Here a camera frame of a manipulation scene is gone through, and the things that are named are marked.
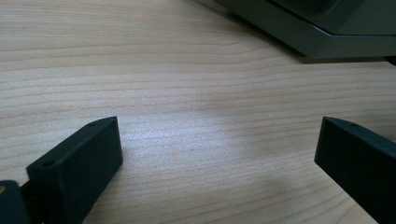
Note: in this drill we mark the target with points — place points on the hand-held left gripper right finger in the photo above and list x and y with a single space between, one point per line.
361 165

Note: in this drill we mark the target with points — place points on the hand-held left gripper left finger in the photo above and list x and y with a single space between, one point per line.
77 168

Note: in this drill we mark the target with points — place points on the grey metal box machine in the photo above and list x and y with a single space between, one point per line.
311 34

